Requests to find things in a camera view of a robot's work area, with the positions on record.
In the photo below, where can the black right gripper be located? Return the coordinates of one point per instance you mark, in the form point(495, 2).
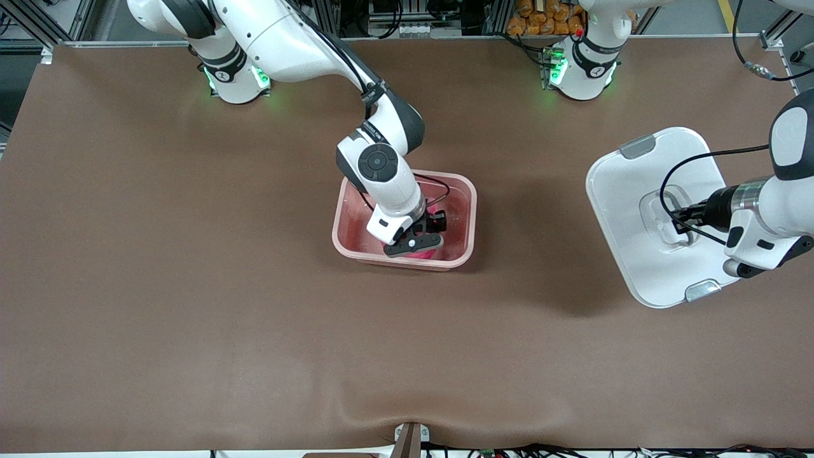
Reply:
point(435, 222)

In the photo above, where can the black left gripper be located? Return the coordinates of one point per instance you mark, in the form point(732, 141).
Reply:
point(717, 207)

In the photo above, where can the pink plush toy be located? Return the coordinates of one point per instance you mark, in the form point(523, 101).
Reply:
point(423, 255)

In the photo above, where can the white box lid grey latches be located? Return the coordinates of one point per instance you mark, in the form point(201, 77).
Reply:
point(623, 210)

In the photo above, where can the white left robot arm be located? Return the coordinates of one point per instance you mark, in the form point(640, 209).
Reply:
point(582, 70)

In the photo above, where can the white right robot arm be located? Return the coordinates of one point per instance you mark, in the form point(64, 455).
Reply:
point(286, 44)

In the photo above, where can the translucent pink storage box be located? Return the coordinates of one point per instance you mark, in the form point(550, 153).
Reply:
point(356, 235)

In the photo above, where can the orange toy pile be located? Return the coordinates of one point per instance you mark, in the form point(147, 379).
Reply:
point(528, 25)

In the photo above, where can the brown table mat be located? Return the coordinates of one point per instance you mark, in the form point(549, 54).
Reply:
point(407, 356)

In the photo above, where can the white connector strip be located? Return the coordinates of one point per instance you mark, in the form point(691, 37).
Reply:
point(416, 29)

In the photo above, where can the black caster wheel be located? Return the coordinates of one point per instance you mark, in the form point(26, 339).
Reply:
point(795, 56)

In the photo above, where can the silver table edge rail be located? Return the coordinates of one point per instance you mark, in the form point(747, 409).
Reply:
point(458, 38)

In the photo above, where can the aluminium frame post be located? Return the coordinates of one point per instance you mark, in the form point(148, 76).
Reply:
point(79, 19)
point(779, 32)

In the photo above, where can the brown camera stand post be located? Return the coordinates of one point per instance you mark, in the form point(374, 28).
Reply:
point(410, 442)

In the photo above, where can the white corner bracket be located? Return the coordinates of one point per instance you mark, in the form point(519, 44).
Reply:
point(46, 56)

